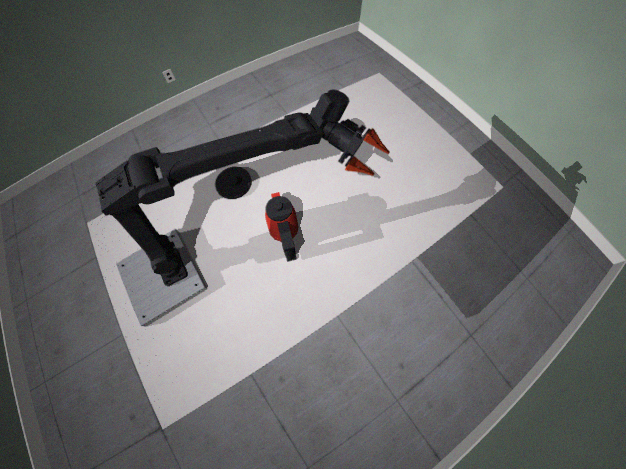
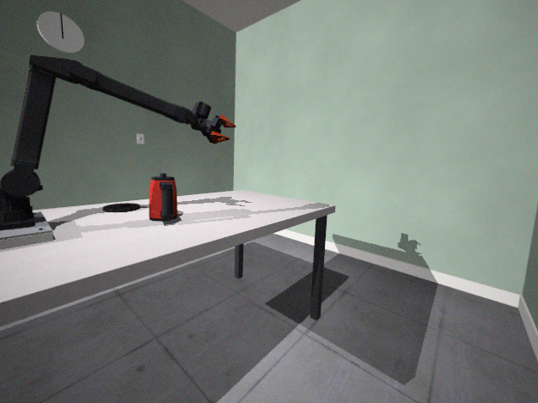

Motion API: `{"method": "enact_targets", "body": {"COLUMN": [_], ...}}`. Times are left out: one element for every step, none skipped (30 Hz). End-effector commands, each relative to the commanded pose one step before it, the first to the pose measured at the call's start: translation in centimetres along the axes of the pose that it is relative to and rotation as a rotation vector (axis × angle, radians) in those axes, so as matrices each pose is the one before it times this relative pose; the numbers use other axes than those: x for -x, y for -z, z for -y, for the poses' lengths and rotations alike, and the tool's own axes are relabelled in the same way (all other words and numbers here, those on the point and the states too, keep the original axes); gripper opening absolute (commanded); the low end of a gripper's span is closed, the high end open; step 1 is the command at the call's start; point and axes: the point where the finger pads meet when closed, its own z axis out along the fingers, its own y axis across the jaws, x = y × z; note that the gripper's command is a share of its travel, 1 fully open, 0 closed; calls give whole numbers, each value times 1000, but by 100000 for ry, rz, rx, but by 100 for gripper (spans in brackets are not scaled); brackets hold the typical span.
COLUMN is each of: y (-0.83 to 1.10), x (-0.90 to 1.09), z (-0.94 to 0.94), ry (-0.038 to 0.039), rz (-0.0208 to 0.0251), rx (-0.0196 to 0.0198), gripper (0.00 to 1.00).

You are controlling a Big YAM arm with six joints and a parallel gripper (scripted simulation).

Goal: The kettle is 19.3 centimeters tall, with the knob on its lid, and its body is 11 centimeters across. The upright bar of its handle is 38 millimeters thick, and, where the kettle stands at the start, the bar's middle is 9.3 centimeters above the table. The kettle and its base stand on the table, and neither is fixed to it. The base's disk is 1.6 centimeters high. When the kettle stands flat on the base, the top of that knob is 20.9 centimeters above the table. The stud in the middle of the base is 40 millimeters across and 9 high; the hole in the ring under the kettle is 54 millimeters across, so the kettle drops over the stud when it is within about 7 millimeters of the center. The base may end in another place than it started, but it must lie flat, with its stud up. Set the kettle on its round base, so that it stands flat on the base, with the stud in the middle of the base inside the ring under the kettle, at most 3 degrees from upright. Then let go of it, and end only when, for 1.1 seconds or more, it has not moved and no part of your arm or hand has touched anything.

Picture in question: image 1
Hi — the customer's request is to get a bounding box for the black round disk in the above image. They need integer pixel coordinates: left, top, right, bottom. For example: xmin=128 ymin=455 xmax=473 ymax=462
xmin=215 ymin=167 xmax=252 ymax=199

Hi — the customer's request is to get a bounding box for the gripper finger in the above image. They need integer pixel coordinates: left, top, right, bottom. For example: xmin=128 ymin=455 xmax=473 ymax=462
xmin=364 ymin=128 xmax=390 ymax=154
xmin=345 ymin=156 xmax=375 ymax=176

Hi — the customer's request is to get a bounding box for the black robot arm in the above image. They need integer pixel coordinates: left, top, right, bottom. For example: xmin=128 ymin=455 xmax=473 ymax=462
xmin=95 ymin=90 xmax=349 ymax=286

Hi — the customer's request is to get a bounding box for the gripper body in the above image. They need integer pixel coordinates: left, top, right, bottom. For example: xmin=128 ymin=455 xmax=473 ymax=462
xmin=327 ymin=123 xmax=371 ymax=167

